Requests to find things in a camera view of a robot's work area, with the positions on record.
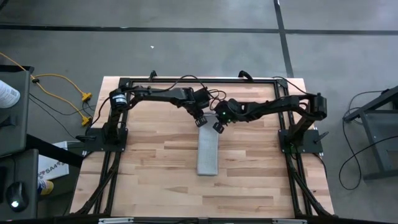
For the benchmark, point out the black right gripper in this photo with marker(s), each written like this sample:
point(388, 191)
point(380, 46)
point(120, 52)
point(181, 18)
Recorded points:
point(231, 110)

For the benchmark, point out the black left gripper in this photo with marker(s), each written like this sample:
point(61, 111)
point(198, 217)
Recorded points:
point(199, 99)

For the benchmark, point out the grey waffle microfiber towel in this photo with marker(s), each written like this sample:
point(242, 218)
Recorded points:
point(207, 152)

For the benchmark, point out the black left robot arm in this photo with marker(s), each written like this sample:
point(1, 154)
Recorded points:
point(161, 93)

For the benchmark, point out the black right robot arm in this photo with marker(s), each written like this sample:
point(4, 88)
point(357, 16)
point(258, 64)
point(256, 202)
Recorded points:
point(280, 105)

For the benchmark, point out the black diagonal bar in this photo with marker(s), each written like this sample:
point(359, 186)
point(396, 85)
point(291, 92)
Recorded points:
point(53, 151)

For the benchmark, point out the white printed cardboard box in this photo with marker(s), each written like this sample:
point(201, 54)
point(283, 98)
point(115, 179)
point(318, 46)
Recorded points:
point(53, 165)

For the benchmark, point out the grey metal stand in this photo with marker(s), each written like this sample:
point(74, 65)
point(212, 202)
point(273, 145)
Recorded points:
point(377, 130)

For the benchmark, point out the person's shoe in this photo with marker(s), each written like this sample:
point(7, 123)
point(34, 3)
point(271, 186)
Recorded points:
point(46, 187)

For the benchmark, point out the dark grey desk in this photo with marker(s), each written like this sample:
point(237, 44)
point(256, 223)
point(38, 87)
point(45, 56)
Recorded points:
point(21, 174)

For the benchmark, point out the dark grey cart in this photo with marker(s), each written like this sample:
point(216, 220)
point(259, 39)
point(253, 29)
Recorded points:
point(12, 109)

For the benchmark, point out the white labelled paper roll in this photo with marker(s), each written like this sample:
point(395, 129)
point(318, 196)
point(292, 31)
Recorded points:
point(6, 95)

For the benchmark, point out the black computer mouse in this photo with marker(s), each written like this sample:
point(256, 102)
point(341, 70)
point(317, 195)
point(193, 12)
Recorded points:
point(17, 196)

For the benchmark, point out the black aluminium table frame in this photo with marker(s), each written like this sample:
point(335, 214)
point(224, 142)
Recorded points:
point(248, 81)

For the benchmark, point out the black frame clamp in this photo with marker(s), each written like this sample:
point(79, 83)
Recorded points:
point(152, 74)
point(245, 74)

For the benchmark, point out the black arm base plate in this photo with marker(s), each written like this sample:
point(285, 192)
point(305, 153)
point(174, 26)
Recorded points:
point(311, 144)
point(93, 143)

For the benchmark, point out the silver metal bracket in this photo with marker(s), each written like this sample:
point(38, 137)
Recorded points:
point(116, 221)
point(289, 221)

